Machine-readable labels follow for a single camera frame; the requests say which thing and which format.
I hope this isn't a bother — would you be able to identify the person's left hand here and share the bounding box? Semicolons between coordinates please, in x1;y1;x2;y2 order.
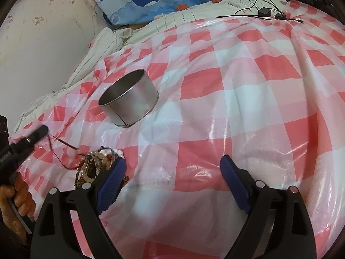
0;171;36;245

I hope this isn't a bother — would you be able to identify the red white checked plastic tablecloth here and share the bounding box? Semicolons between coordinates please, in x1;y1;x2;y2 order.
8;0;345;259

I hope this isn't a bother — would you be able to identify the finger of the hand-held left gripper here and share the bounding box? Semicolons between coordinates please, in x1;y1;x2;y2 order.
9;125;49;155

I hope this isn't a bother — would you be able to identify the red string bracelet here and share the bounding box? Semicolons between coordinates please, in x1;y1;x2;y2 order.
35;133;85;171

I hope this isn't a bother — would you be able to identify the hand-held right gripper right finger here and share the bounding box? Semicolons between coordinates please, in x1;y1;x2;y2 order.
220;154;317;259

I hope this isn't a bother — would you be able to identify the round metal tin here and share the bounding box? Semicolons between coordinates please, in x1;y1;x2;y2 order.
98;69;159;128

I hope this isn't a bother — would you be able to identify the amber bead bracelet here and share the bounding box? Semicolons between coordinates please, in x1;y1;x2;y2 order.
77;151;128;191

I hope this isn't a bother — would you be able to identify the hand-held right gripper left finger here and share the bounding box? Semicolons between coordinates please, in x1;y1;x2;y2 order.
30;156;128;259

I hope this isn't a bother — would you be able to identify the black charging cable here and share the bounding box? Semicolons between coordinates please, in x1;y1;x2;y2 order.
216;0;304;24

